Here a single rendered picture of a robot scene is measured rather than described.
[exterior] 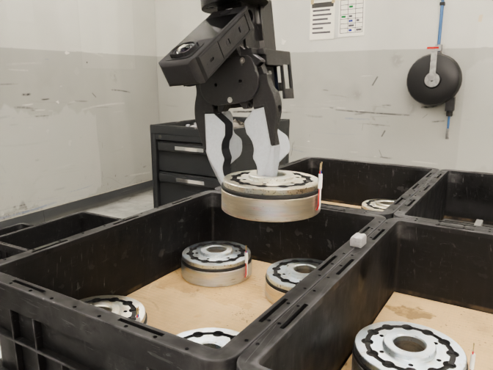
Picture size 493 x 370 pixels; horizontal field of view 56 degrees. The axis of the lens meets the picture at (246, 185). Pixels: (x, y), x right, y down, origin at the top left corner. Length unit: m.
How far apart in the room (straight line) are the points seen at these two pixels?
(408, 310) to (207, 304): 0.25
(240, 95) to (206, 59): 0.07
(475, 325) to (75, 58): 3.86
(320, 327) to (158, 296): 0.28
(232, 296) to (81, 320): 0.28
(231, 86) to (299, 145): 3.63
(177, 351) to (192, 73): 0.23
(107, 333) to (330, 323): 0.20
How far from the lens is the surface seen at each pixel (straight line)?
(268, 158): 0.48
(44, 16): 4.05
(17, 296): 0.47
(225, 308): 0.61
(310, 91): 4.04
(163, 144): 2.23
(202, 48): 0.43
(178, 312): 0.60
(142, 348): 0.37
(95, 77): 4.32
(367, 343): 0.50
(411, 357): 0.47
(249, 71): 0.48
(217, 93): 0.50
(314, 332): 0.42
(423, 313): 0.63
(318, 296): 0.42
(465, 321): 0.64
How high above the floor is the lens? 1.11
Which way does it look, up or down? 13 degrees down
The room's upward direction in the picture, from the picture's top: straight up
